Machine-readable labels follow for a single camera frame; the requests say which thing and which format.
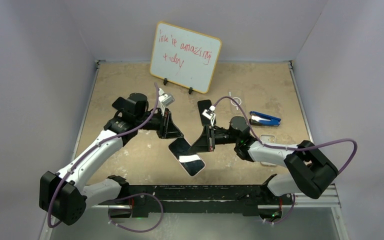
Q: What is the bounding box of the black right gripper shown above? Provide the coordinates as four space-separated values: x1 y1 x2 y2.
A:
188 124 239 154

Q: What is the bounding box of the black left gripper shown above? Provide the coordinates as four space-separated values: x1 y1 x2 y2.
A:
136 108 184 140

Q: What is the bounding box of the beige phone case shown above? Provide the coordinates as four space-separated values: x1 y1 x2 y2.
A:
259 134 277 167

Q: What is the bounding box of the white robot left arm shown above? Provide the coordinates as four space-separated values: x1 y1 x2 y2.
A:
39 89 183 228

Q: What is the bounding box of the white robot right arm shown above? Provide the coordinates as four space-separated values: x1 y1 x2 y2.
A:
188 116 339 204

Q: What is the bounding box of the clear magsafe phone case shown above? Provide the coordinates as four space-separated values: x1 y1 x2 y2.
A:
227 89 246 115

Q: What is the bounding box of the blue black stapler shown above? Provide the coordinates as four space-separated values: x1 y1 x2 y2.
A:
249 111 282 127

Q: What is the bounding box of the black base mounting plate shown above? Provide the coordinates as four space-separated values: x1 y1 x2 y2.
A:
103 184 293 219

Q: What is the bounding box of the yellow framed whiteboard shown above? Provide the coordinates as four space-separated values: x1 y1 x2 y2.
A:
149 21 222 94

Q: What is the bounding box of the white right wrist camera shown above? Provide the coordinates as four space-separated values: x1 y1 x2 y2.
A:
201 105 216 127

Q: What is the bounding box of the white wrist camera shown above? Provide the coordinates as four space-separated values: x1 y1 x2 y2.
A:
201 105 216 127
157 93 175 112

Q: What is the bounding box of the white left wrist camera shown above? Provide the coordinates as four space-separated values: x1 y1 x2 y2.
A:
157 93 175 112

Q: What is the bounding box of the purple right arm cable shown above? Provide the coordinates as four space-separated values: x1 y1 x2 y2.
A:
212 96 359 175

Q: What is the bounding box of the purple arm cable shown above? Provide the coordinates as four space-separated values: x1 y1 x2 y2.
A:
212 96 359 175
47 82 161 229

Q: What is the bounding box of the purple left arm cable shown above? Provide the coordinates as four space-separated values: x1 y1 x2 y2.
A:
47 82 161 229

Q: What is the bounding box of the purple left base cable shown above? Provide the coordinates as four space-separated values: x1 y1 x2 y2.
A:
107 192 164 233

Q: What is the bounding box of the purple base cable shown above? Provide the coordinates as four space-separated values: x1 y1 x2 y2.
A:
107 192 164 233
262 193 296 226

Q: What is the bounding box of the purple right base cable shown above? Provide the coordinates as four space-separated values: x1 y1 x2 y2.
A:
262 193 296 226

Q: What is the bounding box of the aluminium frame rail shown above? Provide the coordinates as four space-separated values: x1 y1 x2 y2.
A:
92 185 341 210

